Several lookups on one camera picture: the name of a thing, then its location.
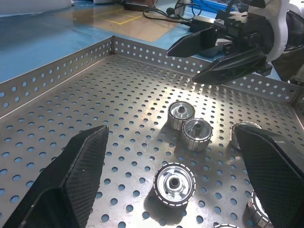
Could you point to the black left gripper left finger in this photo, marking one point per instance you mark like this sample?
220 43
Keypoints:
78 171

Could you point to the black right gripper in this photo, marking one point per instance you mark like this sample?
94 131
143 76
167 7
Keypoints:
247 31

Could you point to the silver metal wheel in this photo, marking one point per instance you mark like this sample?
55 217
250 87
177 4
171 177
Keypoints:
255 211
190 142
235 137
184 178
175 121

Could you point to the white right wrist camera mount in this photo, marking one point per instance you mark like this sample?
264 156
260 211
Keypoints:
280 28

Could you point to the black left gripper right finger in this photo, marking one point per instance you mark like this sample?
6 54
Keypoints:
275 175

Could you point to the perforated metal tray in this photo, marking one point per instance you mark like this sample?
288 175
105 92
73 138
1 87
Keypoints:
128 111

